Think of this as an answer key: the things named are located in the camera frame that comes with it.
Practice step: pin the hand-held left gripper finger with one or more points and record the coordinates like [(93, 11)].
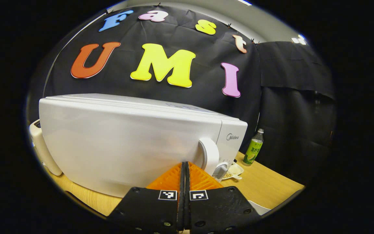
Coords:
[(181, 182), (187, 208)]

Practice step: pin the black backdrop cloth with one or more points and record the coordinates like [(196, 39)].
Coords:
[(287, 113)]

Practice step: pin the white microwave oven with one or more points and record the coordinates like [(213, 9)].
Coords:
[(125, 139)]

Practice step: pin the white rectangular tray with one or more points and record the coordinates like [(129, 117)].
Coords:
[(260, 208)]

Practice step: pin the white divided snack plate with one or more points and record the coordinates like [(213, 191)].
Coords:
[(235, 169)]

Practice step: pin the white toaster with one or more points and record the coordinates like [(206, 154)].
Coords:
[(42, 152)]

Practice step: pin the green label drink bottle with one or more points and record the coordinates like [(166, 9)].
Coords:
[(253, 151)]

